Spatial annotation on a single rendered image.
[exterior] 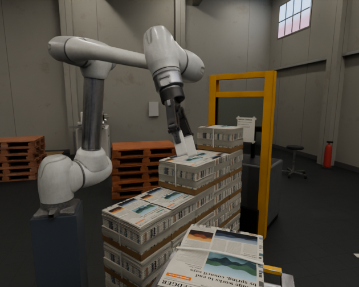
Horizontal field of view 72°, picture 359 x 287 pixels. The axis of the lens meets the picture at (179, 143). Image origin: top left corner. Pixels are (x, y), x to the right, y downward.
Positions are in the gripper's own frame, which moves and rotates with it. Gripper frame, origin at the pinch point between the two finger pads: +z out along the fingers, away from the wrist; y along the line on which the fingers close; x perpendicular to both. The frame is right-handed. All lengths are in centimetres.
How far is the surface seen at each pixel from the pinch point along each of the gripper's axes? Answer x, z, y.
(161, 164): -50, -8, -121
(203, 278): -5.0, 36.3, 0.3
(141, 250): -56, 42, -65
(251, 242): 9.3, 35.9, -22.3
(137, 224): -54, 27, -63
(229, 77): 25, -88, -204
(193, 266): -8.3, 34.2, -4.0
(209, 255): -4.3, 34.1, -11.6
